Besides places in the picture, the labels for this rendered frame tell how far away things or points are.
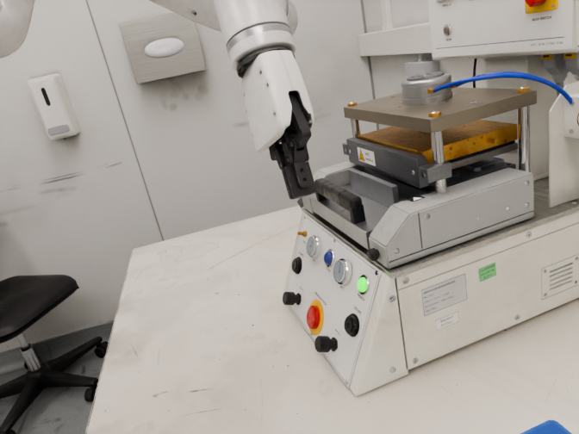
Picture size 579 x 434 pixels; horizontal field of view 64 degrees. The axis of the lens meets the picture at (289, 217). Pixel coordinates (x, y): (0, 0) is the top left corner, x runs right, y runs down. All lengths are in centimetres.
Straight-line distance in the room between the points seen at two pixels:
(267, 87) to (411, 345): 42
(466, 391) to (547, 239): 26
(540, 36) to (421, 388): 54
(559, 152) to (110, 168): 192
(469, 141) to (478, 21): 24
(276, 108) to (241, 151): 176
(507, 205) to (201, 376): 56
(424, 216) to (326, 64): 176
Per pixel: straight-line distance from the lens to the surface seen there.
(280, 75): 55
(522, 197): 75
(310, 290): 85
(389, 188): 72
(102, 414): 86
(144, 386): 87
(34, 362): 237
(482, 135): 76
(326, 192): 77
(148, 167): 229
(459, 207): 68
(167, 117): 225
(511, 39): 85
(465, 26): 92
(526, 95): 76
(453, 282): 71
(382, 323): 67
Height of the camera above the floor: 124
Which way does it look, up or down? 20 degrees down
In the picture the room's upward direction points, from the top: 12 degrees counter-clockwise
